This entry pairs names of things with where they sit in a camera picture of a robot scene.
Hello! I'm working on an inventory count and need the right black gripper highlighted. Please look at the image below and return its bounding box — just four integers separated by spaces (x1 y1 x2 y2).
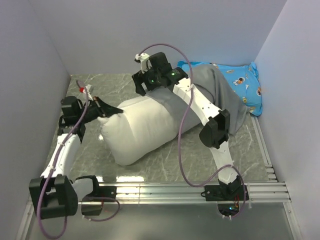
131 63 161 97

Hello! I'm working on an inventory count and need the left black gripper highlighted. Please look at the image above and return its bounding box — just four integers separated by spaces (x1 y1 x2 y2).
77 96 123 124

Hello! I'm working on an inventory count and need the grey pillowcase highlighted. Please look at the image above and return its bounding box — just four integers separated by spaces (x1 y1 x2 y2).
146 64 249 135

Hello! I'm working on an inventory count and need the white pillow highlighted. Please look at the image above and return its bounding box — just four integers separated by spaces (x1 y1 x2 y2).
97 95 187 166

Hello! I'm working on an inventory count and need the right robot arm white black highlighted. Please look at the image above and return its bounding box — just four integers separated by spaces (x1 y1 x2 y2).
132 52 245 201

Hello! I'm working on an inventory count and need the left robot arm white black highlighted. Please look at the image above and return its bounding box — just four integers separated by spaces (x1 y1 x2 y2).
29 96 123 220

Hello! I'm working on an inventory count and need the blue cartoon print pillow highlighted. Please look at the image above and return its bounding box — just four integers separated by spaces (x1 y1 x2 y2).
177 61 264 116

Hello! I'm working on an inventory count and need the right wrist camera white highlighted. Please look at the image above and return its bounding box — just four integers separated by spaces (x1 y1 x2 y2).
134 53 152 74

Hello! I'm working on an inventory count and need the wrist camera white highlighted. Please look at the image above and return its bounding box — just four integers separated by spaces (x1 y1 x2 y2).
79 84 94 101
134 53 152 74

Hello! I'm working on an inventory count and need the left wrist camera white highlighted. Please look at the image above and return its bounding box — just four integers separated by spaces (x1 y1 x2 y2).
79 84 94 101

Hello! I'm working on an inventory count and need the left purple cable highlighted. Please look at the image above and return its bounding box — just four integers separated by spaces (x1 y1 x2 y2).
36 79 121 238

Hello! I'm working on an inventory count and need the purple cable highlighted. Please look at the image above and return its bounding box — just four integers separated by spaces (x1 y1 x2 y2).
138 43 247 220
36 79 121 238

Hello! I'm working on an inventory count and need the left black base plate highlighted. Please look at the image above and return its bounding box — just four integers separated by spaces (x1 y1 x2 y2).
83 185 117 202

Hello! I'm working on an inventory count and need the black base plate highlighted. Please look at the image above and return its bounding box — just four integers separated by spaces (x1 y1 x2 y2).
200 184 249 202
83 185 117 202

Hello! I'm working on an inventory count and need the aluminium mounting rail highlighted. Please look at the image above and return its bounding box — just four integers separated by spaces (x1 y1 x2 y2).
99 181 291 205

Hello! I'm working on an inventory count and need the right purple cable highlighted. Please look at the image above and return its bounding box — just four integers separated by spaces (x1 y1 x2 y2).
138 43 247 220

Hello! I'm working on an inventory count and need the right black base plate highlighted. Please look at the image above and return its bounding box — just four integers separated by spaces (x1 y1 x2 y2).
200 184 249 202

